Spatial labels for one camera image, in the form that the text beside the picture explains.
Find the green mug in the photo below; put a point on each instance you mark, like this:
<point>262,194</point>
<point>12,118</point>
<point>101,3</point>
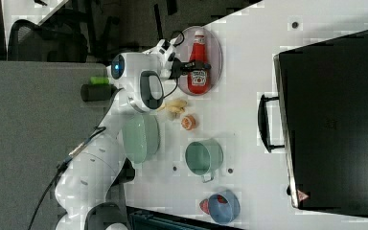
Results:
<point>203,158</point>

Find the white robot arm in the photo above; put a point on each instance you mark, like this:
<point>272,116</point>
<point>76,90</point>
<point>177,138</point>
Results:
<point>89,171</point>

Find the yellow plush banana bunch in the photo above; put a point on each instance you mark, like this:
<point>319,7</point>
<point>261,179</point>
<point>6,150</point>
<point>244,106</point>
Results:
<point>174,107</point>

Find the orange slice toy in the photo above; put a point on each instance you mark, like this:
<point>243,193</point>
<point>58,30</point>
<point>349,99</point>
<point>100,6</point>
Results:
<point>188,122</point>

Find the red plush ketchup bottle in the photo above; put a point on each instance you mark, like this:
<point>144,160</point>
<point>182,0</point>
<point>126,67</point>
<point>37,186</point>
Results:
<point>199,80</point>

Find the green perforated colander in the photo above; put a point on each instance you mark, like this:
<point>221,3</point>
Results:
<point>141,138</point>

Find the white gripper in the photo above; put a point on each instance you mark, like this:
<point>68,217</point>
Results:
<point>163,59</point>

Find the black office chair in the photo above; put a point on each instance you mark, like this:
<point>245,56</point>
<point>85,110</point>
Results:
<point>30,42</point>

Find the blue bowl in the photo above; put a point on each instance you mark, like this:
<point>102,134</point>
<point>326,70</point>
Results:
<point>224,207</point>

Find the grey round plate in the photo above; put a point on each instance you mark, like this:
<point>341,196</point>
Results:
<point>213,52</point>

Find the black toaster oven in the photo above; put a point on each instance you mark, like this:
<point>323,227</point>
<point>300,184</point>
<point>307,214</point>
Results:
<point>323,102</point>

